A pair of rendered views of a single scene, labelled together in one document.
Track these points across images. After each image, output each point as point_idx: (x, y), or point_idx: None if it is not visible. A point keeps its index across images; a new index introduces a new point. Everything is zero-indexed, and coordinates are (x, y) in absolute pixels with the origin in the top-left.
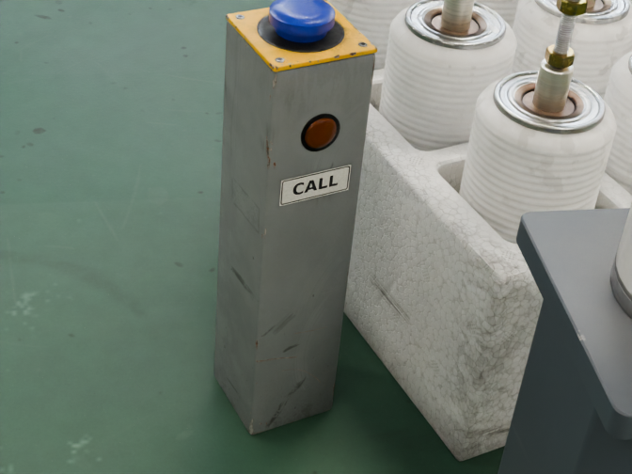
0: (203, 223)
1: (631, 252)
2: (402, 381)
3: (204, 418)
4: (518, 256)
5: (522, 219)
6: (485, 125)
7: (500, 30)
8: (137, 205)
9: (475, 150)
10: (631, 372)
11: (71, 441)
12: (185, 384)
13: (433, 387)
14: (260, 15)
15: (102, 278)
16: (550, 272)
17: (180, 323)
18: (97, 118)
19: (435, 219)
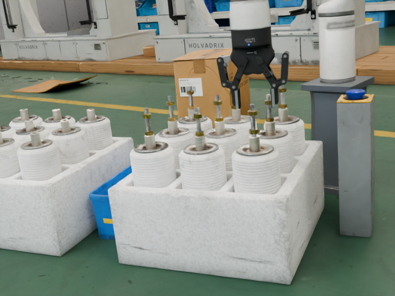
0: (325, 275)
1: (353, 70)
2: (318, 216)
3: (384, 231)
4: (311, 141)
5: (352, 86)
6: (303, 124)
7: (263, 129)
8: (346, 291)
9: (303, 135)
10: (365, 77)
11: None
12: (382, 238)
13: (321, 199)
14: (361, 100)
15: (385, 272)
16: (359, 83)
17: (368, 252)
18: None
19: (317, 152)
